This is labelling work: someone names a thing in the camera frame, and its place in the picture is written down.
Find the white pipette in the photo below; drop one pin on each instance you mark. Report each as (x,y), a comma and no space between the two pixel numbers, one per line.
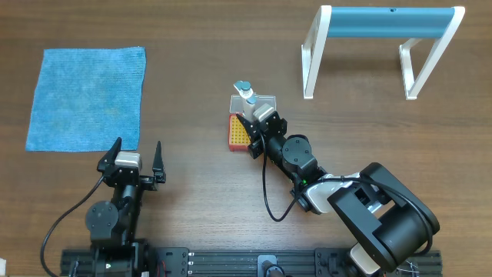
(246,94)

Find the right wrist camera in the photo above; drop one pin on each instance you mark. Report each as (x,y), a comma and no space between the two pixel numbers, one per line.
(263,112)

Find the white and blue stand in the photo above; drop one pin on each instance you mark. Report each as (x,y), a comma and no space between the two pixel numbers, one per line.
(384,23)

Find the red and yellow tip box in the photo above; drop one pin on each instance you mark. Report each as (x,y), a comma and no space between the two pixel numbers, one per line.
(236,132)

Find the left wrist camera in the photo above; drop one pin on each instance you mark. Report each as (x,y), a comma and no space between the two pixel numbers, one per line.
(128,159)

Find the mounting rail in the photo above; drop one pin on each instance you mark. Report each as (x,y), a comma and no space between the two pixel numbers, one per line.
(230,262)

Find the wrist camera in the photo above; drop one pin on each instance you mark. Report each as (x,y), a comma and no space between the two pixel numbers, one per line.
(128,159)
(263,112)

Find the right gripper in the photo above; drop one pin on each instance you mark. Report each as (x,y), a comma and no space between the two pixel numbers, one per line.
(269,140)

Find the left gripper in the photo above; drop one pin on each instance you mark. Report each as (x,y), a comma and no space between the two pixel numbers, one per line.
(127,177)

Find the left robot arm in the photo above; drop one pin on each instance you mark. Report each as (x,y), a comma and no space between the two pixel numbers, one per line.
(111,223)

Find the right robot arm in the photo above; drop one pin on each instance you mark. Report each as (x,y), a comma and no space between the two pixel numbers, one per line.
(384,223)

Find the blue cloth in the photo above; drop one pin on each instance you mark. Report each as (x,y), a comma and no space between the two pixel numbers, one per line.
(84,100)

